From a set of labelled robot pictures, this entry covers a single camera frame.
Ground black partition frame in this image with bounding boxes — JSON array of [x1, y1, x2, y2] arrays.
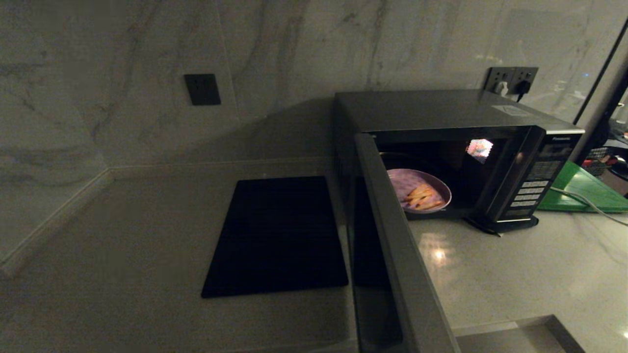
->
[[572, 20, 628, 165]]

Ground grey wall socket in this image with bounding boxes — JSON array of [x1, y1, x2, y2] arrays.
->
[[486, 67, 517, 94], [511, 67, 539, 95]]

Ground black glass microwave door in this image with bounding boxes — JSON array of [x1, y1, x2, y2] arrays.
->
[[347, 132, 462, 353]]

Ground black induction cooktop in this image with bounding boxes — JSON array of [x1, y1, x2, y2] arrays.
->
[[201, 176, 350, 299]]

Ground dark single wall socket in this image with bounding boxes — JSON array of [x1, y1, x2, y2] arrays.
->
[[184, 74, 221, 105]]

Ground purple plate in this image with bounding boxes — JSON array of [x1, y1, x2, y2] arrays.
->
[[387, 169, 452, 214]]

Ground silver black microwave oven body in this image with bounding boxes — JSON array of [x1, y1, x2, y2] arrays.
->
[[334, 89, 585, 233]]

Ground white power cable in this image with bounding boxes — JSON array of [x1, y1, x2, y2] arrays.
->
[[550, 186, 628, 227]]

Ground green cutting board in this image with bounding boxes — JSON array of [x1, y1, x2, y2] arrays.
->
[[537, 161, 628, 213]]

